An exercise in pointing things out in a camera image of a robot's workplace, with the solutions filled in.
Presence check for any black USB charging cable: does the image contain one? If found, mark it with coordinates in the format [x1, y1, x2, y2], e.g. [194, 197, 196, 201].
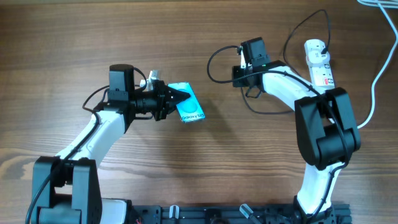
[241, 9, 331, 115]

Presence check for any white power strip cord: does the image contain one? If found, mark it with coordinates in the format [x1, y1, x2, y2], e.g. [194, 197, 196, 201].
[356, 0, 398, 130]

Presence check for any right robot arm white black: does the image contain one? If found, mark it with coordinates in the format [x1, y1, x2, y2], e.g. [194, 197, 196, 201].
[233, 37, 361, 223]

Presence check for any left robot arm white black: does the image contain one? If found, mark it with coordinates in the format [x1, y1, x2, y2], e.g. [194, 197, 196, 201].
[25, 64, 191, 223]

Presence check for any white USB charger plug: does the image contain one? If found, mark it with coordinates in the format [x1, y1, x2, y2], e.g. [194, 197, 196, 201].
[306, 50, 330, 67]

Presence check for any white power strip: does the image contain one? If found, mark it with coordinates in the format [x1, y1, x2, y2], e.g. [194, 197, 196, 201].
[304, 39, 335, 89]

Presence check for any blue Galaxy smartphone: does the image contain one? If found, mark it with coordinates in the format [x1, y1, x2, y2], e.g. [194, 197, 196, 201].
[168, 82, 205, 123]

